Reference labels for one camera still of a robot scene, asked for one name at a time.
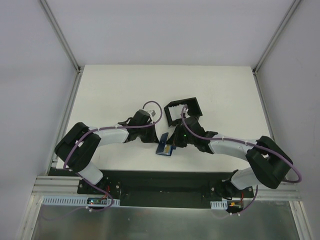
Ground gold credit card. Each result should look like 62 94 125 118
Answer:
163 144 172 155

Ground blue leather card holder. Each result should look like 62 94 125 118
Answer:
155 132 177 157

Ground black card tray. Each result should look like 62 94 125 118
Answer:
164 97 203 127

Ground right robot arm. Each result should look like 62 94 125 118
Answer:
167 117 293 199

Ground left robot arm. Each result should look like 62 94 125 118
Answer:
54 109 159 195

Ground white card stack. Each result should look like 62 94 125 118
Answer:
168 104 189 121

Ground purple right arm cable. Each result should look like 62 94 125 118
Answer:
180 104 303 220

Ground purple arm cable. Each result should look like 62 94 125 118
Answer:
180 104 303 220
41 100 165 222

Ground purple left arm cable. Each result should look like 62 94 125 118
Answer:
41 100 165 222

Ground right white cable duct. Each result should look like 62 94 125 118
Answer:
210 200 228 210

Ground white cable duct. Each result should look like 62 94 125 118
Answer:
42 196 121 207
210 200 228 210

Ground left aluminium frame post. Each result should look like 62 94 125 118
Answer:
38 0 85 73

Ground aluminium frame post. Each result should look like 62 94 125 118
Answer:
252 0 302 75
38 0 85 73

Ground aluminium front rail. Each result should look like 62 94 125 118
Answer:
32 176 302 202

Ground left white cable duct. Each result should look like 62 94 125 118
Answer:
42 196 121 207

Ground right aluminium frame post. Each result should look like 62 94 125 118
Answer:
252 0 302 75

